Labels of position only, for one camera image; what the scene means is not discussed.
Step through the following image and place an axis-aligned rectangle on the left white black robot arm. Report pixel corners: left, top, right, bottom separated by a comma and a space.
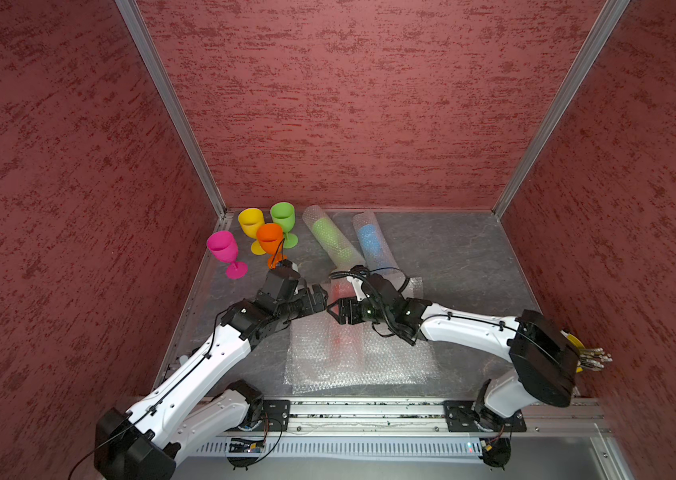
88, 261, 328, 479

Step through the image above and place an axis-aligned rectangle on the left aluminium corner post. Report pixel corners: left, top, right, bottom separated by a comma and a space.
115, 0, 228, 219

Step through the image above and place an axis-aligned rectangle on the yellow glass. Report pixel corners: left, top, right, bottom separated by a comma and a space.
238, 208, 266, 256

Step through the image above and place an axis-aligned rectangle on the bright green wine glass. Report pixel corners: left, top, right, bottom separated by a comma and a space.
270, 202, 298, 249

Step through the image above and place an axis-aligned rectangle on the red glass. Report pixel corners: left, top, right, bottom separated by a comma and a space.
328, 279, 365, 377

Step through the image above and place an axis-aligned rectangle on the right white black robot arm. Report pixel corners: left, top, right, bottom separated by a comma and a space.
328, 266, 580, 431

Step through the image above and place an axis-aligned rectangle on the aluminium corner post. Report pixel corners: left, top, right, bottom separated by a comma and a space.
115, 0, 228, 219
492, 0, 630, 220

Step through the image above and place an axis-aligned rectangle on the yellow pen cup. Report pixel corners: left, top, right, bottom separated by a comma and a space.
562, 331, 584, 373

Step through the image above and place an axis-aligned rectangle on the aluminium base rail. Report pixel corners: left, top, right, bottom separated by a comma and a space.
191, 397, 633, 479

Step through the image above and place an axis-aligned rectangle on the right aluminium corner post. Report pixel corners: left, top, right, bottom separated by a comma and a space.
492, 0, 630, 220

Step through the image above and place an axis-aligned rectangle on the pink glass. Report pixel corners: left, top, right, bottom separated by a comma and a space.
206, 230, 248, 280

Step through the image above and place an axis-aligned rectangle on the blue glass in bubble wrap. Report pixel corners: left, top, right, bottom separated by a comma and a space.
352, 211, 398, 271

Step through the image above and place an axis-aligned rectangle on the orange glass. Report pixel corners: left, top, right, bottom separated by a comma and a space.
256, 223, 286, 269

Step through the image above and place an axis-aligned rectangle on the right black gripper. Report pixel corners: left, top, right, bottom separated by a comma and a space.
327, 295, 393, 325

